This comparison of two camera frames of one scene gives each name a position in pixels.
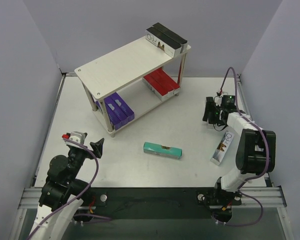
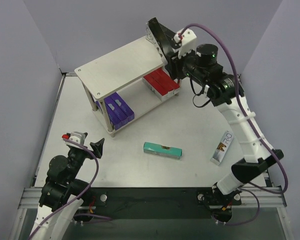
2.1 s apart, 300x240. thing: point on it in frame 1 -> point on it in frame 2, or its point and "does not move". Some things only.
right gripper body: x=212 y=116 -> x=168 y=56
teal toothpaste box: x=162 y=150 does not move
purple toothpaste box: x=113 y=113 does not move
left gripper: x=90 y=151 does not move
